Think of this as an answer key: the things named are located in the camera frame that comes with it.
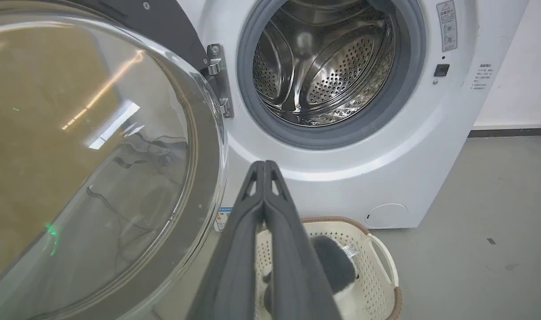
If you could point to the round glass washer door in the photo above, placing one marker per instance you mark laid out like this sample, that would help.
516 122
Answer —
88 169

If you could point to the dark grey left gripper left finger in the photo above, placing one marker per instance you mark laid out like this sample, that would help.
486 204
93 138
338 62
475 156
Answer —
235 266

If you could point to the warning label sticker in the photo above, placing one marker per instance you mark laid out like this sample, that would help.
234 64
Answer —
447 25

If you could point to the grey and white plush toy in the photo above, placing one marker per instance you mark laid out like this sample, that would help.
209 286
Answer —
337 266

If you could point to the cream perforated laundry basket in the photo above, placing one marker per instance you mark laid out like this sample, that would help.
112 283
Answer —
372 266

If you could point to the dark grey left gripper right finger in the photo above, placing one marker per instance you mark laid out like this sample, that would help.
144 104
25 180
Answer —
297 275

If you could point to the stainless steel washer drum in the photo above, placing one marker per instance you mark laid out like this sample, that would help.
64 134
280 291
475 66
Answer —
324 62

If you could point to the white front-load washing machine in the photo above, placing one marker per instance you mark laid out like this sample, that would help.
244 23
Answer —
386 146

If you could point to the blue and white energy label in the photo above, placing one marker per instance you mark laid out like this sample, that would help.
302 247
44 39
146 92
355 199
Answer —
221 218

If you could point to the metal door hinge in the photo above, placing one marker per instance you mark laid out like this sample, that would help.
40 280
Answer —
219 80

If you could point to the dark baseboard strip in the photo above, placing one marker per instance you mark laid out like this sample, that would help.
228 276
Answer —
510 132

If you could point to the black door latch slot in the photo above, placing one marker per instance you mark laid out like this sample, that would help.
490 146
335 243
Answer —
441 70

